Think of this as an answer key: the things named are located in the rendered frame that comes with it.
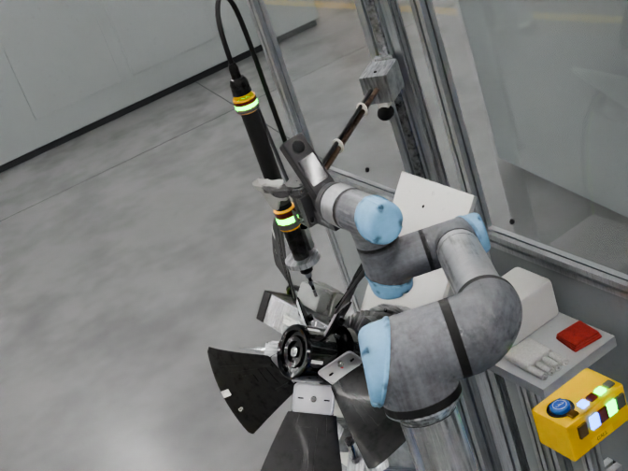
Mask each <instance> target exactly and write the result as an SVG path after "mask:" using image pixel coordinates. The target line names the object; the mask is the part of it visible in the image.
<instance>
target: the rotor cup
mask: <svg viewBox="0 0 628 471"><path fill-rule="evenodd" d="M307 328H310V329H317V330H320V332H315V331H309V330H308V329H307ZM326 329H327V328H323V327H318V326H311V325H305V324H299V323H297V324H293V325H291V326H289V327H288V328H287V329H286V330H285V331H284V332H283V334H282V336H281V338H280V340H279V343H278V351H277V360H278V368H279V371H280V373H281V374H282V376H283V377H285V378H287V379H290V380H298V381H305V382H313V383H320V384H323V385H329V384H328V383H326V382H325V381H323V380H321V379H320V378H318V375H319V373H318V372H319V370H320V369H322V368H323V367H325V366H326V365H328V364H329V363H330V362H332V361H333V360H334V359H336V358H337V357H339V356H340V355H342V354H343V353H345V352H347V351H352V352H354V353H355V354H357V355H358V356H359V357H361V351H360V346H359V340H358V337H357V335H356V334H355V332H354V331H353V330H352V329H351V328H350V327H348V326H347V325H343V326H340V325H339V327H337V328H336V329H335V330H334V331H333V332H332V333H331V334H330V335H329V336H328V337H327V338H324V333H325V331H326ZM293 347H296V348H297V353H296V355H295V356H294V357H292V355H291V350H292V348H293ZM312 360H314V361H322V362H323V364H312V363H311V361H312Z"/></svg>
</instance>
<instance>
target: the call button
mask: <svg viewBox="0 0 628 471"><path fill-rule="evenodd" d="M570 408H571V406H570V403H569V401H567V400H565V399H561V398H558V399H557V400H554V401H553V402H552V403H551V404H550V405H549V409H550V412H551V413H552V414H554V415H563V414H565V413H567V412H568V411H569V410H570Z"/></svg>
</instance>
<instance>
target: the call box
mask: <svg viewBox="0 0 628 471"><path fill-rule="evenodd" d="M608 379H609V380H611V381H613V382H615V385H614V386H612V387H611V388H610V389H608V388H606V387H604V386H603V385H602V384H603V383H604V382H606V381H607V380H608ZM599 386H601V387H603V388H605V389H607V391H606V392H604V393H603V394H602V395H599V394H597V393H595V392H594V390H595V389H596V388H598V387H599ZM590 393H594V394H596V395H598V398H597V399H595V400H594V401H593V402H591V401H589V400H587V399H586V398H585V397H586V396H587V395H588V394H590ZM620 393H624V389H623V386H622V384H621V383H619V382H617V381H615V380H613V379H611V378H608V377H606V376H603V375H601V374H599V373H597V372H595V371H593V370H591V369H589V368H585V369H584V370H582V371H581V372H580V373H578V374H577V375H576V376H575V377H573V378H572V379H570V380H569V381H568V382H566V383H565V385H563V386H562V387H561V388H559V389H558V390H557V391H555V392H554V393H552V394H551V395H550V396H548V397H547V398H546V399H544V400H543V401H542V402H541V403H539V404H538V405H537V406H535V407H534V408H533V409H532V412H533V416H534V420H535V426H536V430H537V432H538V436H539V440H540V442H541V443H542V444H544V445H546V446H547V447H549V448H551V449H553V450H555V451H557V452H559V453H561V454H562V455H563V456H565V457H567V458H568V459H570V460H572V461H574V462H575V461H577V460H578V459H579V458H580V457H582V456H583V455H584V454H585V453H587V452H588V451H589V450H591V449H592V448H593V447H594V446H596V445H597V444H598V443H600V442H601V441H602V440H603V439H605V438H606V437H607V436H608V435H610V434H611V433H612V432H614V431H615V430H616V429H617V428H619V427H620V426H621V425H622V424H624V423H625V422H626V421H628V406H627V403H626V405H625V406H624V407H623V408H621V409H620V410H618V412H616V413H615V414H614V415H613V416H611V417H609V419H607V420H606V421H605V422H603V423H601V425H600V426H598V427H597V428H596V429H595V430H592V428H591V425H590V421H589V418H590V416H592V415H593V414H594V413H595V412H597V411H598V410H599V409H601V408H602V407H603V406H606V404H607V403H609V402H610V401H611V400H612V399H614V398H615V397H616V396H618V395H619V394H620ZM558 398H561V399H565V400H567V401H569V403H570V406H571V408H570V410H571V409H574V410H575V411H577V412H578V413H579V414H578V415H577V416H576V417H575V418H574V419H571V418H570V417H568V416H566V413H565V414H563V415H554V414H552V413H551V412H550V407H549V405H550V404H551V403H552V402H553V401H554V400H557V399H558ZM582 399H584V400H586V401H588V402H589V403H590V404H589V405H588V406H586V407H585V408H581V407H578V406H577V403H578V402H579V401H581V400H582ZM570 410H569V411H570ZM569 411H568V412H569ZM583 422H587V426H588V430H589V434H588V435H587V436H585V437H584V438H583V439H579V436H578V429H577V427H578V426H580V425H581V424H582V423H583Z"/></svg>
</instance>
